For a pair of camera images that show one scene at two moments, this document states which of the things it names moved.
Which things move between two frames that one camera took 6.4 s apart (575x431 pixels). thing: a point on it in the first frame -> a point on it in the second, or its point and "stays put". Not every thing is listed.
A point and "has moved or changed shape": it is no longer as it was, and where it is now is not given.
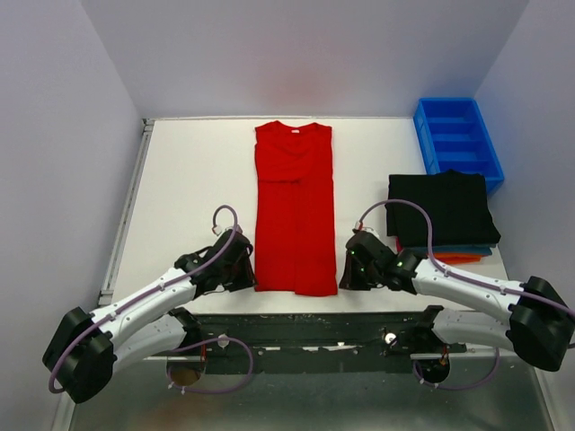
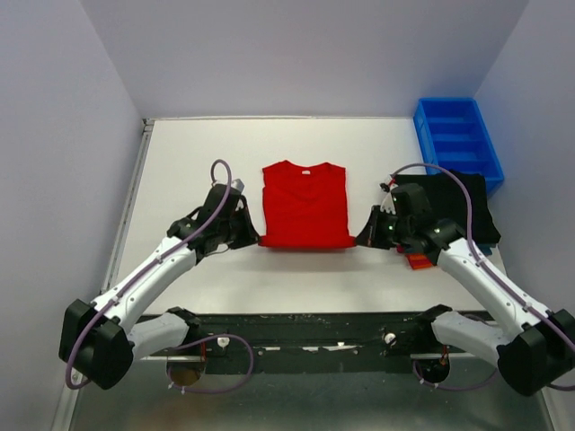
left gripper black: [247, 278] -> [250, 235]
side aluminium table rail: [107, 292] stays put
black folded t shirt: [456, 202] stays put
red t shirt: [295, 247] has moved or changed shape
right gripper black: [349, 278] -> [371, 235]
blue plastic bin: [453, 134] stays put
